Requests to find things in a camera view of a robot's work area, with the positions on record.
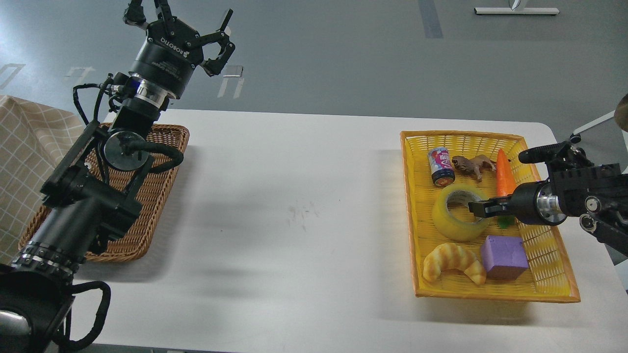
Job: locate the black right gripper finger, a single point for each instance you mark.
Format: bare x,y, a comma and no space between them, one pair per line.
490,211
496,201

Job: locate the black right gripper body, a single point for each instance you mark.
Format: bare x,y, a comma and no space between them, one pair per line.
534,203

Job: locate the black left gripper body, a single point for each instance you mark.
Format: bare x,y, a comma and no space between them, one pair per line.
165,60

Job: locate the yellow tape roll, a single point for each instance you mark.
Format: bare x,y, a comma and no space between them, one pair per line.
447,224

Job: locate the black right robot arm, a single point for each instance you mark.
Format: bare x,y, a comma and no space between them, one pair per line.
597,195

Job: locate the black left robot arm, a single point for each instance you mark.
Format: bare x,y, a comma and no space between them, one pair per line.
92,191

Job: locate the orange toy carrot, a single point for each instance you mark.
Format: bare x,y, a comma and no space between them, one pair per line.
505,186

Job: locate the brown toy animal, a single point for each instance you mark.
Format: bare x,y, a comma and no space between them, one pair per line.
473,166

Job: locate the yellow plastic basket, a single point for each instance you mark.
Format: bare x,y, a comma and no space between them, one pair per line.
549,278

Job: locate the purple foam block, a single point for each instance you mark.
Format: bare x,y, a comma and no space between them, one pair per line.
504,257

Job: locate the small drink can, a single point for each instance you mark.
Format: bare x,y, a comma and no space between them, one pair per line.
442,172

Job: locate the toy croissant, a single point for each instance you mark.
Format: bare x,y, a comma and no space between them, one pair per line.
451,256

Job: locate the office chair leg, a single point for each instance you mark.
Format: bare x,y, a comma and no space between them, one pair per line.
575,136

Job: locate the beige checkered cloth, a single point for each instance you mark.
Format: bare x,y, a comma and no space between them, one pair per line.
34,138

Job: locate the white stand base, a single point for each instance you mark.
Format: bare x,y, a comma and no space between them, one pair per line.
517,7

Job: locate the brown wicker basket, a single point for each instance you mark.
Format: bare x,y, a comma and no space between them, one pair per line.
152,195

